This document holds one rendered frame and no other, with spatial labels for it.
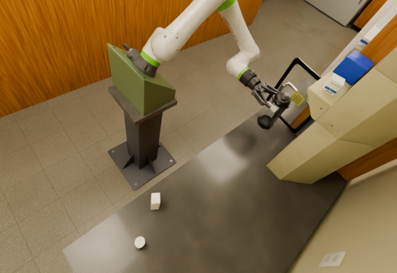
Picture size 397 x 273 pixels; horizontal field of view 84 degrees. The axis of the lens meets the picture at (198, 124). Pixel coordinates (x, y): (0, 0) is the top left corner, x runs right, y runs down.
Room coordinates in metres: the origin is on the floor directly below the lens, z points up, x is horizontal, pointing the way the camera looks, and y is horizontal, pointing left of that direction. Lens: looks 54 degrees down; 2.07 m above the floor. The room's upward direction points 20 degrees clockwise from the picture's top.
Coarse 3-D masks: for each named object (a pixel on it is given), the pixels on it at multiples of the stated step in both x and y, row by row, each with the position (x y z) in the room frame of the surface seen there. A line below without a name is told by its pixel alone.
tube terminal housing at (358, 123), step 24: (360, 96) 0.69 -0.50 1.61; (384, 96) 0.67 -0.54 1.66; (336, 120) 0.69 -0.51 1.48; (360, 120) 0.66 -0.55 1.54; (384, 120) 0.67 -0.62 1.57; (288, 144) 0.91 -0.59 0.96; (312, 144) 0.68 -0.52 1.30; (336, 144) 0.66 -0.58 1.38; (360, 144) 0.68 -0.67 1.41; (288, 168) 0.67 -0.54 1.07; (312, 168) 0.67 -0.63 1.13; (336, 168) 0.70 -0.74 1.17
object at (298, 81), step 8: (296, 64) 1.16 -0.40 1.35; (296, 72) 1.14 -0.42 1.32; (304, 72) 1.12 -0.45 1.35; (288, 80) 1.15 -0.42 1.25; (296, 80) 1.12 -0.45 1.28; (304, 80) 1.10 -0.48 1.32; (312, 80) 1.08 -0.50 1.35; (288, 88) 1.13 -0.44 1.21; (296, 88) 1.10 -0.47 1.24; (304, 88) 1.08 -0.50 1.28; (296, 96) 1.08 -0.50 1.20; (304, 96) 1.06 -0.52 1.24; (296, 104) 1.06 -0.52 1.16; (304, 104) 1.04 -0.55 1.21; (288, 112) 1.06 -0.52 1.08; (296, 112) 1.04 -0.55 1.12; (304, 112) 1.02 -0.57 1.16; (288, 120) 1.04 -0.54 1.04; (296, 120) 1.02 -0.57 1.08
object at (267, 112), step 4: (276, 92) 0.98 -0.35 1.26; (280, 92) 0.99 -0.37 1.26; (272, 100) 0.92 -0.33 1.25; (272, 104) 0.92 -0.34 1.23; (268, 108) 0.92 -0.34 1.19; (276, 108) 0.90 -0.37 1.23; (280, 108) 0.90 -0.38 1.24; (264, 112) 0.93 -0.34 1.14; (268, 112) 0.91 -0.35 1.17; (272, 112) 0.90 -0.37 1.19; (276, 112) 0.90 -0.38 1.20; (280, 112) 0.90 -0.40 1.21; (260, 116) 0.94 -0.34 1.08; (264, 116) 0.91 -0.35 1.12; (268, 116) 0.90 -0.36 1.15; (272, 116) 0.90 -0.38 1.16; (276, 116) 0.90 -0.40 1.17; (260, 120) 0.92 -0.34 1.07; (264, 120) 0.91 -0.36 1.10; (268, 120) 0.90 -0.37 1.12; (272, 120) 0.90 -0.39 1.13; (264, 124) 0.90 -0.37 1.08; (268, 124) 0.90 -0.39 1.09; (272, 124) 0.91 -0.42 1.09
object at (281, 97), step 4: (276, 96) 0.94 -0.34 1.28; (280, 96) 0.94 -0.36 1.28; (284, 96) 0.93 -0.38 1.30; (288, 96) 0.97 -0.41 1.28; (276, 100) 0.91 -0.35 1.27; (280, 100) 0.91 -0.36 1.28; (284, 100) 0.92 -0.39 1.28; (288, 100) 0.93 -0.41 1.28; (280, 104) 0.90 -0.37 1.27; (284, 104) 0.90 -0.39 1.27; (288, 104) 0.92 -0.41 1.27
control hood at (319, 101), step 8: (328, 72) 0.94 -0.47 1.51; (320, 80) 0.85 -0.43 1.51; (312, 88) 0.78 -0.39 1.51; (320, 88) 0.80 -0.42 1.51; (344, 88) 0.86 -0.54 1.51; (312, 96) 0.76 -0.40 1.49; (320, 96) 0.75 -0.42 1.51; (328, 96) 0.77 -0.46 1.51; (336, 96) 0.79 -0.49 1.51; (312, 104) 0.74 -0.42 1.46; (320, 104) 0.73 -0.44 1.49; (328, 104) 0.72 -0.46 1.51; (312, 112) 0.73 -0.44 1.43; (320, 112) 0.72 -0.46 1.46
